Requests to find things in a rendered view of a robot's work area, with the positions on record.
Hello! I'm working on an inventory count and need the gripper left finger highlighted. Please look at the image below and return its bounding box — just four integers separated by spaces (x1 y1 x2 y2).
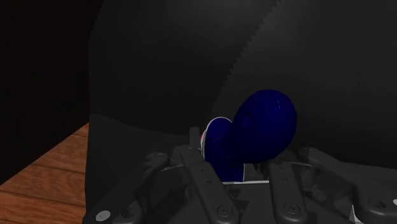
83 127 241 224

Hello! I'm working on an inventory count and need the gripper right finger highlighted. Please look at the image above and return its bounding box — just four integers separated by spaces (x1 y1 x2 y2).
267 146 397 224

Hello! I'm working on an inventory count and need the blue rounded toy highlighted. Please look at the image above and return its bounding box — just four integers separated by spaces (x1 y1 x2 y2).
200 89 298 183

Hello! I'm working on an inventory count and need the dark grey sofa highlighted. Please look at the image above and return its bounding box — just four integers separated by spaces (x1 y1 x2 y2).
85 0 397 224

